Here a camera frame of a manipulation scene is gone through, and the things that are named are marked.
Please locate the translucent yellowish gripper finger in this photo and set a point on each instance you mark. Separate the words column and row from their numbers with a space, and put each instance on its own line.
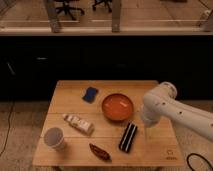
column 147, row 132

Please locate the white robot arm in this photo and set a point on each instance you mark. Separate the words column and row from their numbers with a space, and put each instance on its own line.
column 161, row 101

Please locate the orange bowl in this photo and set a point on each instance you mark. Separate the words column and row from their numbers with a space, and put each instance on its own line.
column 117, row 107

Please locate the dark red chili pepper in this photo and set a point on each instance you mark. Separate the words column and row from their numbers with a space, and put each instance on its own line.
column 100, row 153

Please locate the white tube bottle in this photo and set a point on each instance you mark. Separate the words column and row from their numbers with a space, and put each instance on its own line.
column 79, row 123

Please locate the blue sponge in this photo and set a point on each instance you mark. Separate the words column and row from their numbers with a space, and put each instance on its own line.
column 90, row 94

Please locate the grey paper cup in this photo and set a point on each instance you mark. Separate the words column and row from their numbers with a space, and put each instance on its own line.
column 54, row 138

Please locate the black office chair left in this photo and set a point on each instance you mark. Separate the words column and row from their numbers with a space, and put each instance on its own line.
column 66, row 8

